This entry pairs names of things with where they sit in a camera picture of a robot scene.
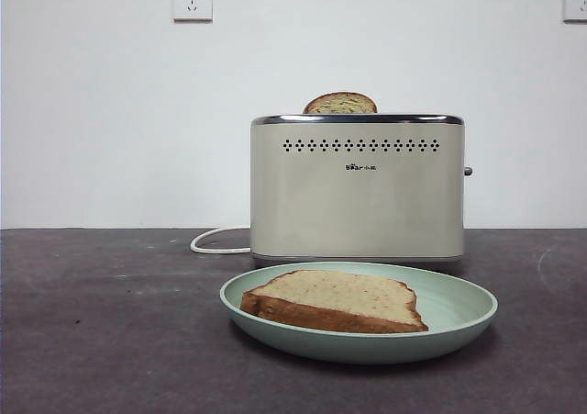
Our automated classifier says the pale green round plate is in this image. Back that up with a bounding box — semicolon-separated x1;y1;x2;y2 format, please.
219;261;500;366

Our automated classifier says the white toaster power cable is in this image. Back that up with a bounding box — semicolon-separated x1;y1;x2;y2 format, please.
190;227;252;255

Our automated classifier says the brown-crusted bread slice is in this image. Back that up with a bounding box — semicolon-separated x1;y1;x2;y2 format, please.
240;269;430;334
302;92;379;115

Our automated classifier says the cream toaster with chrome top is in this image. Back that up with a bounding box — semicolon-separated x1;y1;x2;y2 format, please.
249;112;475;271

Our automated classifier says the white wall socket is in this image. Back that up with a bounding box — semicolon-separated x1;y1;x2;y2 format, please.
172;0;214;23
562;0;587;24

